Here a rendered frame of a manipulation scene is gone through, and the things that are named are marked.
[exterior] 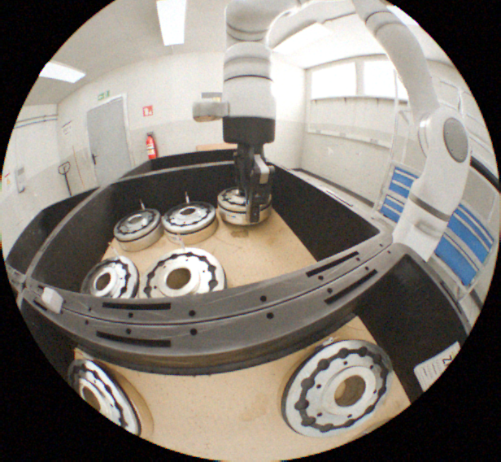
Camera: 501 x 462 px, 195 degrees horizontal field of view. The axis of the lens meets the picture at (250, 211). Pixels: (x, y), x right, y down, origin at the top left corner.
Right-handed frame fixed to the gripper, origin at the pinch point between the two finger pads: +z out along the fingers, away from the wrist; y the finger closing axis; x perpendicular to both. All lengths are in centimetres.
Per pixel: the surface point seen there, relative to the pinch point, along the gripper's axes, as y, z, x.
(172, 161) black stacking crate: 39.6, -3.0, 20.7
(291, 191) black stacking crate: -1.1, -2.6, -7.4
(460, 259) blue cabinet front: -74, 40, -182
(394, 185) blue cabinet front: 39, 19, -172
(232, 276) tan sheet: -10.0, 4.2, 5.1
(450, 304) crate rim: -27.1, -5.7, -7.5
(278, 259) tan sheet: -9.1, 4.2, -1.9
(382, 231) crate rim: -17.4, -5.8, -7.5
